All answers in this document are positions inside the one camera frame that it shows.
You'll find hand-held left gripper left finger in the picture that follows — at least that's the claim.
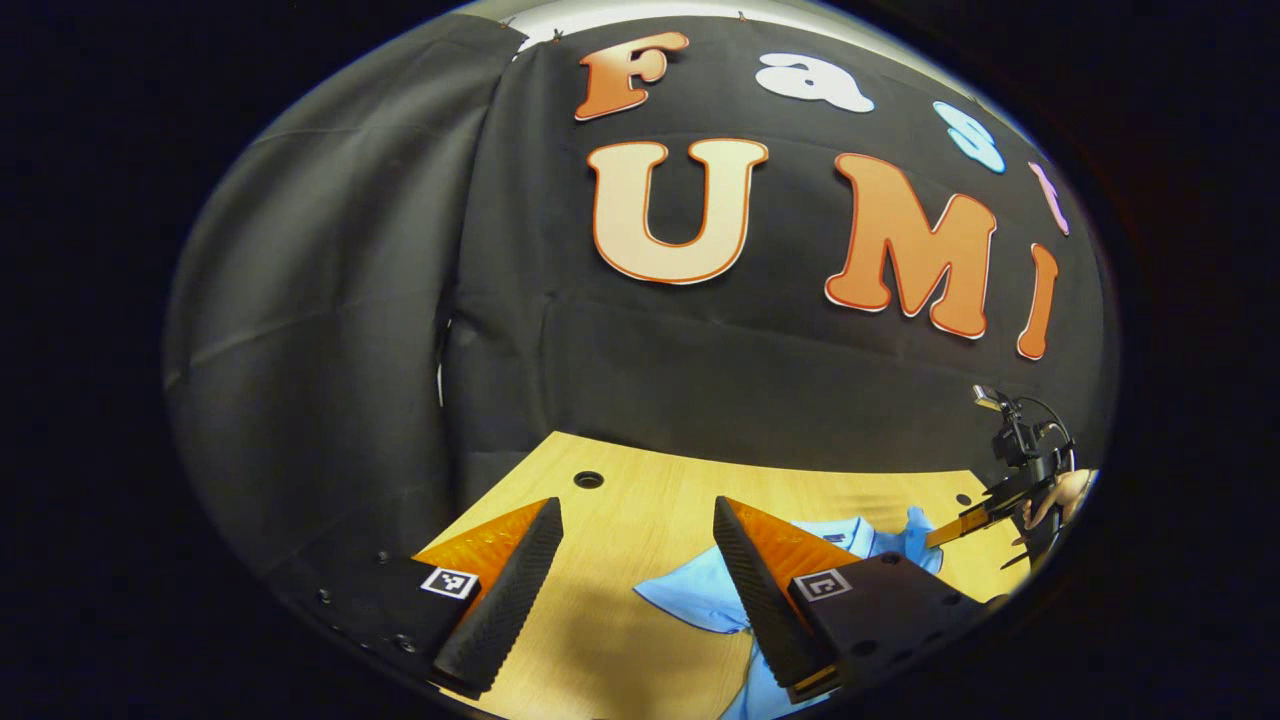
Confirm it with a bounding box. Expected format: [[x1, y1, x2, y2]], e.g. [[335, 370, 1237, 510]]
[[293, 497, 564, 700]]

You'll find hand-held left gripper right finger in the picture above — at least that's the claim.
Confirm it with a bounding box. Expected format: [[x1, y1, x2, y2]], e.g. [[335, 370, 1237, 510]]
[[713, 495, 1007, 706]]

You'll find light blue T-shirt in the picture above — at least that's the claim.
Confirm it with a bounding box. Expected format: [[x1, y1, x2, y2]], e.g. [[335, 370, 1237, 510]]
[[633, 505, 946, 720]]

